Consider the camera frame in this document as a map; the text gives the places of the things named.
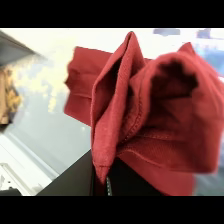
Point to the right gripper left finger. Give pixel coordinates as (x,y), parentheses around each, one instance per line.
(75,181)

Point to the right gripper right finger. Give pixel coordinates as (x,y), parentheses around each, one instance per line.
(128,183)

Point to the silver frame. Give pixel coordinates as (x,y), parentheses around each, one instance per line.
(20,170)

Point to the red T-shirt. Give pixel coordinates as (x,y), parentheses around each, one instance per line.
(160,126)

